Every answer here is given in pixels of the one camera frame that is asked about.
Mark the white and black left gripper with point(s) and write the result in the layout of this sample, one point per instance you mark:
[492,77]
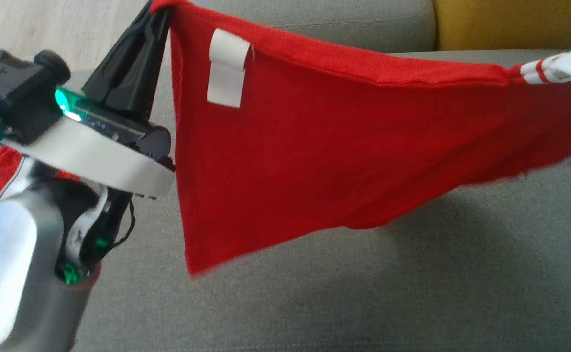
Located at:
[109,161]

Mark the grey and white left robot arm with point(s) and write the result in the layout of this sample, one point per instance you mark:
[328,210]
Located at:
[21,293]

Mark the red shorts with white trim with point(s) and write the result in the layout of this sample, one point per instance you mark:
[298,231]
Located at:
[2,171]

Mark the yellow sofa cushion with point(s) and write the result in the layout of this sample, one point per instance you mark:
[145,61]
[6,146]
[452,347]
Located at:
[510,24]

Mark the grey sofa cushion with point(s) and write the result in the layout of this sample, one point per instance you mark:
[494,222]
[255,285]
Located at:
[363,19]

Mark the large grey sofa seat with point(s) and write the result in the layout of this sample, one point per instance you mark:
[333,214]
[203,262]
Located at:
[363,293]

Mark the red garment with striped cuffs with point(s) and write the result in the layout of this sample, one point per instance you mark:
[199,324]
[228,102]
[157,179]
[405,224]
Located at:
[315,146]

